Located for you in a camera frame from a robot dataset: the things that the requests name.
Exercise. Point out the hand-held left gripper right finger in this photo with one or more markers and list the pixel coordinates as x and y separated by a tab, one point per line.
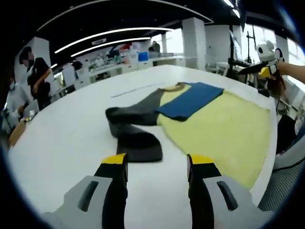
202	195

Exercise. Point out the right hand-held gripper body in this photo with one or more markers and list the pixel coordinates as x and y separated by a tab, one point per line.
269	53

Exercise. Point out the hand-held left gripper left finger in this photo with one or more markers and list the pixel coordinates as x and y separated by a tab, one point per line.
112	195

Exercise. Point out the person's right hand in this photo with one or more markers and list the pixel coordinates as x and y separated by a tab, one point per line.
281	67

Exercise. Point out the black equipment stand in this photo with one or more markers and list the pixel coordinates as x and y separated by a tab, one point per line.
247	62

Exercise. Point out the grey swivel chair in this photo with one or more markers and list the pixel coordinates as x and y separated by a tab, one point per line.
218	68

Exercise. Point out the white square pillar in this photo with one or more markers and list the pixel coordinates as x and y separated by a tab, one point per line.
194	45

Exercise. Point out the grey mesh office chair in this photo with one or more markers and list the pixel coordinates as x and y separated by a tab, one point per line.
283	186

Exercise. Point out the white side counter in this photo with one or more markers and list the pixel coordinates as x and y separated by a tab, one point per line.
169	60

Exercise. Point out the blue plastic crate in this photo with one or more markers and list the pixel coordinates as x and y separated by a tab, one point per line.
143	57

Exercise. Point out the ceiling light strips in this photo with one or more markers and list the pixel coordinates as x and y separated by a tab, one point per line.
143	29

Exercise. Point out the white cabinet counter row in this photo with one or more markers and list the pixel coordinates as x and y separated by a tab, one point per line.
104	71

